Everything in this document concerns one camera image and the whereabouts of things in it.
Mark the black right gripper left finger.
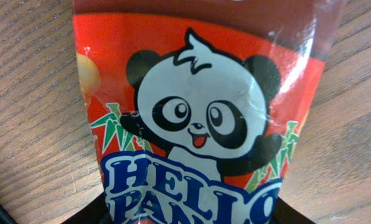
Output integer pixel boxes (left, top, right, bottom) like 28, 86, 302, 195
62, 193, 113, 224

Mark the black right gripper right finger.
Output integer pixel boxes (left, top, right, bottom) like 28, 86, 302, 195
271, 197, 315, 224

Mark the Hello Panda biscuit box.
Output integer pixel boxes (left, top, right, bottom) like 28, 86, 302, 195
73, 0, 345, 223

